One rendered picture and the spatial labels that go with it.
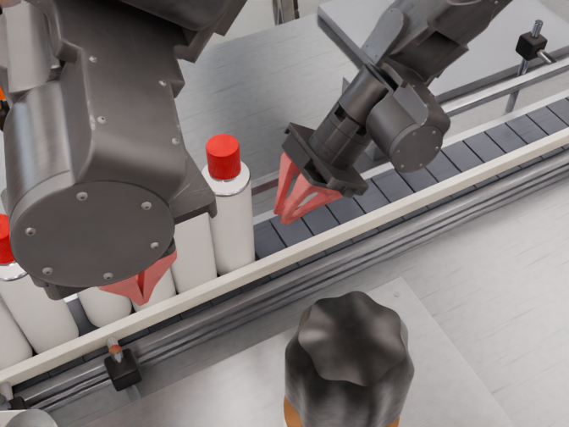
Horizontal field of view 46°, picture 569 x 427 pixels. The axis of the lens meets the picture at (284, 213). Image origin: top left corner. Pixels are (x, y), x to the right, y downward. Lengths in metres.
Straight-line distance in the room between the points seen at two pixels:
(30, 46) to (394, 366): 0.27
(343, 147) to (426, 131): 0.11
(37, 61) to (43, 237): 0.08
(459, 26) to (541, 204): 0.39
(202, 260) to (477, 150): 0.44
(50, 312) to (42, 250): 0.47
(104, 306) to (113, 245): 0.50
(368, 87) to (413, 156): 0.09
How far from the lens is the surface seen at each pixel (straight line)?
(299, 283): 0.82
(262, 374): 0.75
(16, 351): 0.76
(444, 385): 0.76
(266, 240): 0.84
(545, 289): 0.92
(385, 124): 0.67
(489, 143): 1.00
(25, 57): 0.29
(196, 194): 0.36
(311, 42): 1.21
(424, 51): 0.71
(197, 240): 0.70
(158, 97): 0.25
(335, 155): 0.73
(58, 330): 0.75
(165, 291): 0.76
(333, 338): 0.43
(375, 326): 0.44
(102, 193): 0.23
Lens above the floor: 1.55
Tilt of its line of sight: 51 degrees down
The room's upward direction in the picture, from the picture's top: straight up
